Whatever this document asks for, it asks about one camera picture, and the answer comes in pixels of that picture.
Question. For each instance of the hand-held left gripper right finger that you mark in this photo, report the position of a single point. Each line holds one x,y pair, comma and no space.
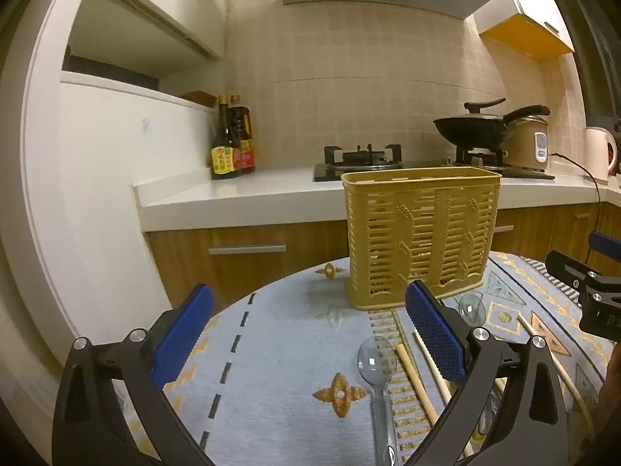
436,335

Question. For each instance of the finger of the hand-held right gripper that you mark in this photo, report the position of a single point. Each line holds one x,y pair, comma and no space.
606,243
565,266

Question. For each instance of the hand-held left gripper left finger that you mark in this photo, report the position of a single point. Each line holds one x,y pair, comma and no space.
184,335

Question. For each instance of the clear plastic spoon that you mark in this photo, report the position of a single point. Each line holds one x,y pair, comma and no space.
471,308
376,366

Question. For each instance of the yellow plastic utensil basket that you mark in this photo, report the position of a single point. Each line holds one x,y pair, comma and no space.
388,233

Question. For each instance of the person's right forearm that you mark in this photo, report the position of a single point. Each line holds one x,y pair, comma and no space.
610,412

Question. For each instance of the wooden chopstick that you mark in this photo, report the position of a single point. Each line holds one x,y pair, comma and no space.
429,366
558,374
417,383

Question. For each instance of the wooden kitchen cabinet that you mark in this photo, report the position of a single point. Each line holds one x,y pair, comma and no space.
194,272

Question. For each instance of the white electric kettle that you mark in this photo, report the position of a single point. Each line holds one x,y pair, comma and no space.
599,153

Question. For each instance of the patterned blue round tablecloth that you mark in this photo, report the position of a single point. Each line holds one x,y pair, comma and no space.
291,349

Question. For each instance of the beige rice cooker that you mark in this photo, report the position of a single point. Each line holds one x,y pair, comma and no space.
529,148

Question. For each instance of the white kitchen countertop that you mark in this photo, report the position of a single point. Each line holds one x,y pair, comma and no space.
233,196

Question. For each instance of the black wok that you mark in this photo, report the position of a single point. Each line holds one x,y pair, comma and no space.
468,131

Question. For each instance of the black wok lid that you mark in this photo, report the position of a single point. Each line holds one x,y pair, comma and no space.
482,109

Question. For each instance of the tall dark sauce bottle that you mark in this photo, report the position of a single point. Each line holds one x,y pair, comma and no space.
224,150

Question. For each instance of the black gas stove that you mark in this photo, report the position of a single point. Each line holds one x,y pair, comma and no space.
334,172

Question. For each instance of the red label sauce bottle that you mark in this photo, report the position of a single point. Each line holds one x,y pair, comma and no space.
246,145

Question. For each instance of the brown box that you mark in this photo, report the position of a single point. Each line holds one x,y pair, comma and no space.
200,98

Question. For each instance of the yellow wall cabinet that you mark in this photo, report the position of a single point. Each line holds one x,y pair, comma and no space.
529,34

